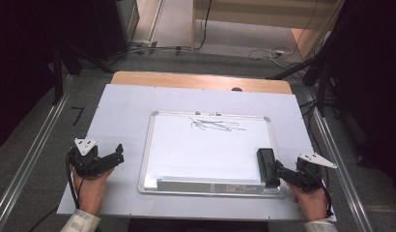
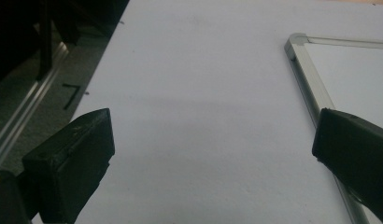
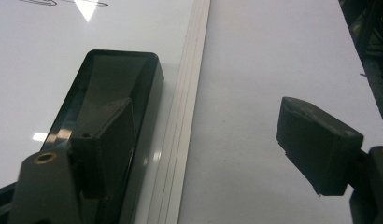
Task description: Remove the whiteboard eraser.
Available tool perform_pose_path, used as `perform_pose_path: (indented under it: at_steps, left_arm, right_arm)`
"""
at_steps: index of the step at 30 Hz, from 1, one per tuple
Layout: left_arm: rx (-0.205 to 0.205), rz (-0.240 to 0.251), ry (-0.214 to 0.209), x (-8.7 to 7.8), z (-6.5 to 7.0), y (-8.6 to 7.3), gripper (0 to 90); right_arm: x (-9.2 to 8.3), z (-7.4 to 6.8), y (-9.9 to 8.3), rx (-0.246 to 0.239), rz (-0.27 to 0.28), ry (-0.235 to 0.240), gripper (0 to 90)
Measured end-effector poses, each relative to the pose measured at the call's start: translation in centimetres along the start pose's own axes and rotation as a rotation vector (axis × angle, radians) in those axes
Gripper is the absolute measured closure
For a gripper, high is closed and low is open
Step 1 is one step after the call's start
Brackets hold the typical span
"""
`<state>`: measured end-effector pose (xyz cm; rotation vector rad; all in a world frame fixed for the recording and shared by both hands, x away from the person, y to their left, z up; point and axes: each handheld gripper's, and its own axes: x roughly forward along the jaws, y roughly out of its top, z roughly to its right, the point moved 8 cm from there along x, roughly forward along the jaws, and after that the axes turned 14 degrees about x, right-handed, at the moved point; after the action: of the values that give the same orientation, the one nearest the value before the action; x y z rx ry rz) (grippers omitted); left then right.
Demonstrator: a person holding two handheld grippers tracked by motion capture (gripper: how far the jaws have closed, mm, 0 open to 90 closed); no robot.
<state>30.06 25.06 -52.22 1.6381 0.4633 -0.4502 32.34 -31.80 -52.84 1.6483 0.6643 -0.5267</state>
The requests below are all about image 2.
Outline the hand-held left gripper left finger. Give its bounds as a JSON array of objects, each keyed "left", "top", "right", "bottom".
[{"left": 21, "top": 107, "right": 116, "bottom": 224}]

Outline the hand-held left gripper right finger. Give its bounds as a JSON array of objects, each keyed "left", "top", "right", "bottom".
[{"left": 311, "top": 107, "right": 383, "bottom": 224}]

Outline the black stand pole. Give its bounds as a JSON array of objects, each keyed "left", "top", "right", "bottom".
[{"left": 35, "top": 0, "right": 54, "bottom": 81}]

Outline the aluminium floor rail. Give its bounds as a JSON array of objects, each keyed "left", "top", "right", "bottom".
[{"left": 0, "top": 41, "right": 70, "bottom": 171}]

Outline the whiteboard with aluminium frame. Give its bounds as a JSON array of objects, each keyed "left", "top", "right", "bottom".
[{"left": 283, "top": 32, "right": 383, "bottom": 224}]

